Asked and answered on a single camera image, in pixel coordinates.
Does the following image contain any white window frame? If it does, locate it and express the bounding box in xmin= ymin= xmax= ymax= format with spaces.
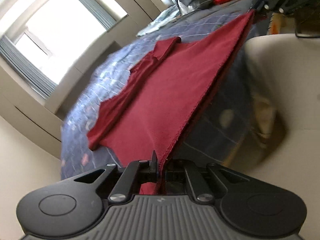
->
xmin=13 ymin=27 xmax=52 ymax=55

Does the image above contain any dark red knit garment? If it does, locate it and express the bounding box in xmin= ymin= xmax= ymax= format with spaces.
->
xmin=86 ymin=9 xmax=256 ymax=196

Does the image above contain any light blue folded cloth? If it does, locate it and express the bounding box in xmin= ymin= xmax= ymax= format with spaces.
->
xmin=136 ymin=4 xmax=180 ymax=37

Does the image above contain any blue plaid floral quilt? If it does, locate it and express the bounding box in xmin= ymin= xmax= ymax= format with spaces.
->
xmin=60 ymin=0 xmax=271 ymax=181

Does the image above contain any clear plastic bag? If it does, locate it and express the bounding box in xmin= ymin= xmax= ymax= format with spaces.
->
xmin=177 ymin=0 xmax=200 ymax=15

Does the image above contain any blue-grey left curtain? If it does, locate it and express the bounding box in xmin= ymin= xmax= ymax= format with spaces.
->
xmin=1 ymin=35 xmax=57 ymax=99

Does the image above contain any blue-grey right curtain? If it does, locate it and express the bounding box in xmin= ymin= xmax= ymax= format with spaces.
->
xmin=78 ymin=0 xmax=117 ymax=31

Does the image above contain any beige window bench cabinet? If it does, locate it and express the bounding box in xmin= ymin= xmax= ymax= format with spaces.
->
xmin=1 ymin=16 xmax=139 ymax=158

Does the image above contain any blue-grey curtain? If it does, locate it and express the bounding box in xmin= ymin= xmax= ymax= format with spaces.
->
xmin=78 ymin=0 xmax=117 ymax=31
xmin=1 ymin=35 xmax=57 ymax=99

